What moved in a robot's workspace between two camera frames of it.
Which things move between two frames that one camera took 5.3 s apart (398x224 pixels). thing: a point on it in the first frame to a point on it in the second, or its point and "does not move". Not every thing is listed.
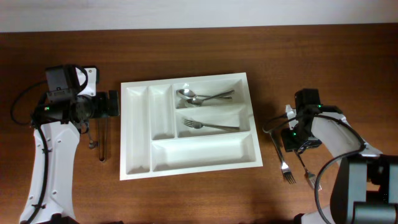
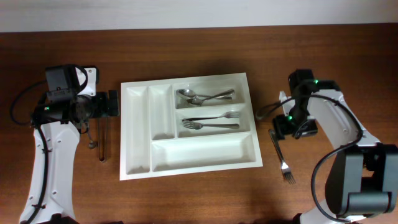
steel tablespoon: (198, 102) does not move
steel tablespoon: (191, 94) does not move
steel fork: (284, 167) does not move
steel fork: (311, 178) to (232, 114)
